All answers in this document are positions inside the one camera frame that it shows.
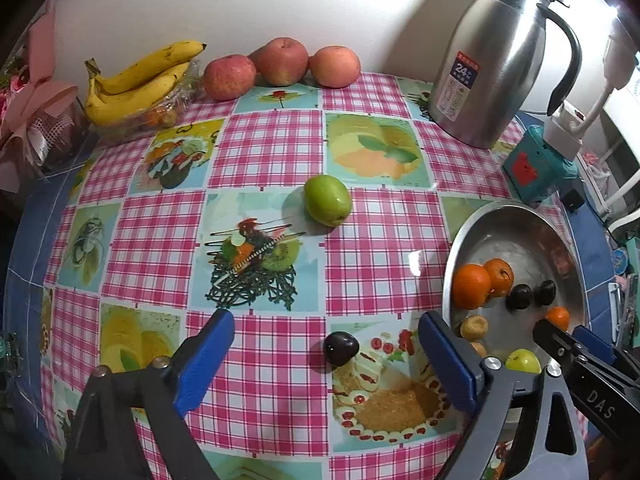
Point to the stainless steel thermos jug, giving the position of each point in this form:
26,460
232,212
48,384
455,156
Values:
490,50

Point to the dark plum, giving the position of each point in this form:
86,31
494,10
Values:
544,291
341,347
518,296

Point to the stainless steel basin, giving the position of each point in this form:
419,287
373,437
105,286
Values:
525,245

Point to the white shelf rack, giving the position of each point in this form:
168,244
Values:
620,160

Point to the yellow banana bunch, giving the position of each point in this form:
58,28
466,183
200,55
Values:
130,90

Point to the pink flower bouquet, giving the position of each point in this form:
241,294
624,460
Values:
30,95

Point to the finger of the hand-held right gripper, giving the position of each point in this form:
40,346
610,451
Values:
602,347
555,342

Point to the elongated green jujube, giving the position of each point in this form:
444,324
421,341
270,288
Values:
522,360

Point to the brown kiwi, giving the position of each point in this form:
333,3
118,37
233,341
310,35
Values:
473,327
479,349

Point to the orange mandarin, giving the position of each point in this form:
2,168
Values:
557,317
501,275
471,286

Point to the black power adapter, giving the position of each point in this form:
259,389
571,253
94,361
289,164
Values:
572,199

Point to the white power strip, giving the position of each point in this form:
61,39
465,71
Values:
562,132

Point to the round green jujube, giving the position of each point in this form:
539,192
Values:
327,199

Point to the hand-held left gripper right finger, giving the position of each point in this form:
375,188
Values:
447,365

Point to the round blue tin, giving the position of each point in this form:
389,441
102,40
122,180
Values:
621,260

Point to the clear glass jar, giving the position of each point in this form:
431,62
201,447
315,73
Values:
60,135

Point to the teal toy box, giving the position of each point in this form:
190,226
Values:
537,170

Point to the red apple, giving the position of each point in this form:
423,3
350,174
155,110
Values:
335,66
229,77
282,60

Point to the clear plastic fruit box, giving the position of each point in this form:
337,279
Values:
165,110

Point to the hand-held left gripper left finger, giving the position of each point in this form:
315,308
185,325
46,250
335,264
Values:
205,362

